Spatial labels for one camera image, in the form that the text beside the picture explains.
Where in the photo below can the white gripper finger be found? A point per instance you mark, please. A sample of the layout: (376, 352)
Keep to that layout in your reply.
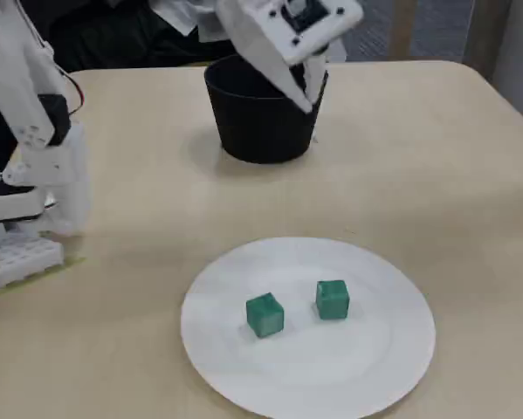
(318, 78)

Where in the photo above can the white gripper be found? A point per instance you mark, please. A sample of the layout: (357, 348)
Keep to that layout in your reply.
(297, 89)

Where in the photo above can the green cube block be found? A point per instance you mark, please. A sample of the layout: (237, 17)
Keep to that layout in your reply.
(332, 300)
(264, 318)

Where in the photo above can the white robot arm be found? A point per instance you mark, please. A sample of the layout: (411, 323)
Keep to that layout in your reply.
(16, 87)

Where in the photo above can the black pot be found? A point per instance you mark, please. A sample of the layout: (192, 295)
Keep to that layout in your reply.
(261, 126)

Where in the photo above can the white round plate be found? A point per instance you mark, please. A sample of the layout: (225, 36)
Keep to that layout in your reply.
(353, 371)

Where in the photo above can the yellow green base mat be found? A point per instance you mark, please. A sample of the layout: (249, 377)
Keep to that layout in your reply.
(71, 264)

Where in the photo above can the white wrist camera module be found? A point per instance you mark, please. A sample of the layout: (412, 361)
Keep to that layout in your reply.
(331, 39)

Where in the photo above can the wooden partition post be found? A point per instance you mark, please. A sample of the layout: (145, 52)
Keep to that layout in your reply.
(404, 26)
(488, 35)

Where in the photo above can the white perforated base plate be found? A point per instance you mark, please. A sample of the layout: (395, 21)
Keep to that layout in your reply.
(21, 259)

